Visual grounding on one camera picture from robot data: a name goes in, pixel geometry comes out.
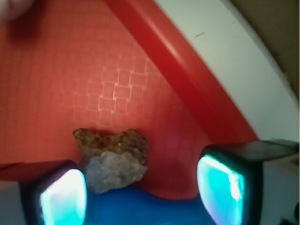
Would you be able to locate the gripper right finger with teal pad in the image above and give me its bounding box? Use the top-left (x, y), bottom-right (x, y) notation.
top-left (197, 139), bottom-right (300, 225)

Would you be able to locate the brown grey rock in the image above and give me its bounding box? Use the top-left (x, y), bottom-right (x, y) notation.
top-left (73, 128), bottom-right (148, 194)

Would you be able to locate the red plastic tray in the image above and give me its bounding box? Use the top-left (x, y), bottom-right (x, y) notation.
top-left (0, 0), bottom-right (257, 199)

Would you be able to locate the blue toy bottle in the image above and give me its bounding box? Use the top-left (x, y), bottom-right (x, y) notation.
top-left (84, 187), bottom-right (214, 225)

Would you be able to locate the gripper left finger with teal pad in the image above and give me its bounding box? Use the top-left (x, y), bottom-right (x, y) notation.
top-left (0, 160), bottom-right (87, 225)

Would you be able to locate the brown cardboard panel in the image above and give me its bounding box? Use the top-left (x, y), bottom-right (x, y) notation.
top-left (232, 0), bottom-right (300, 98)

